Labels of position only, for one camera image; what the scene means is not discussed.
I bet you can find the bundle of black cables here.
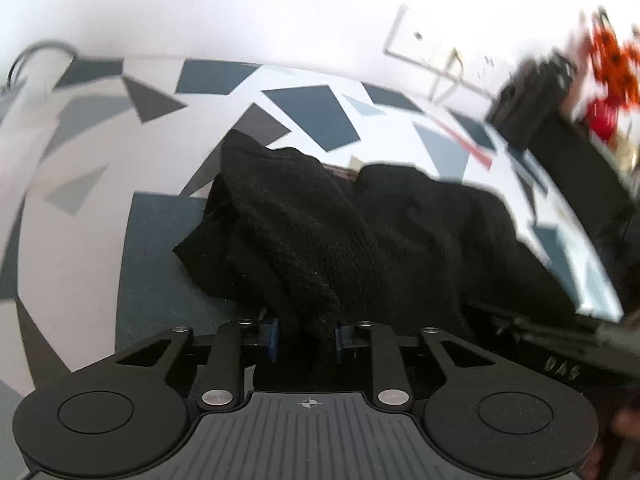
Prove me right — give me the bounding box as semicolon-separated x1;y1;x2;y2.
7;40;82;92

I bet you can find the white wall plate small hole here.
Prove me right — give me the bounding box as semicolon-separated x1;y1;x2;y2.
384;4;452;74

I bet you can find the red container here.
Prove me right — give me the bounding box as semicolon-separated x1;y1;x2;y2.
575;7;640;142

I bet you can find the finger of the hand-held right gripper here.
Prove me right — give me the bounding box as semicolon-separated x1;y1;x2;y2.
470;302;606;341

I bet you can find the white wall plate network port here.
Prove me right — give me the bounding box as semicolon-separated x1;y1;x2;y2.
435;35;482;92

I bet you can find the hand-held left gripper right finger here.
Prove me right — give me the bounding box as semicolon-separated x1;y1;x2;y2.
334;321;501;412

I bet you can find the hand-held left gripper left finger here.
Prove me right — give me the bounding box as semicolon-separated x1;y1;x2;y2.
115;319;280;413

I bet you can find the white wall power socket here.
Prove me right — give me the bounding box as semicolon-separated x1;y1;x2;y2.
470;50;517;97

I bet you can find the black knit sweater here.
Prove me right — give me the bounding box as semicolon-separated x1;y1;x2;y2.
172;130;622;392

